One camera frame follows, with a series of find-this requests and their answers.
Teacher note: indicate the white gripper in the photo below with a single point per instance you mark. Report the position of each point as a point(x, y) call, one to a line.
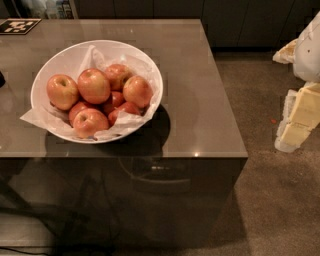
point(308, 55)

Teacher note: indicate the red apple lower right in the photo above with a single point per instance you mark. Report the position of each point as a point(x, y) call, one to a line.
point(127, 107)

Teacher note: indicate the red apple back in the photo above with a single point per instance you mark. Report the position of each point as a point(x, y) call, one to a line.
point(117, 75)

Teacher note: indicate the red apple centre small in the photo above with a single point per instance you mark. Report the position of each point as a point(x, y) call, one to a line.
point(115, 100)

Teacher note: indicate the white bowl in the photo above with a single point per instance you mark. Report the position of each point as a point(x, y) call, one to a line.
point(66, 60)

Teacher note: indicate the red apple top middle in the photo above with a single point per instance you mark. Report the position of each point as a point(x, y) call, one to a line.
point(94, 86)

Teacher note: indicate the red apple front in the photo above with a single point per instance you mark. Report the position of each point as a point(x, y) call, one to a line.
point(89, 121)

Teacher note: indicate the red apple lower left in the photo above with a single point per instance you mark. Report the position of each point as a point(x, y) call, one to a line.
point(78, 107)

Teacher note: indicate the red apple far left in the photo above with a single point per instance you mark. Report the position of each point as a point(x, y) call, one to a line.
point(62, 91)

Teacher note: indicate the dark cabinet front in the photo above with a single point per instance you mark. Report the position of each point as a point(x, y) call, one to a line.
point(227, 23)

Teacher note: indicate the white paper liner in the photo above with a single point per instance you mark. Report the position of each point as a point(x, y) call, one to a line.
point(133, 121)

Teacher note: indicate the black white marker tag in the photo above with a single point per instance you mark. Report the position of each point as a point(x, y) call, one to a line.
point(15, 26)

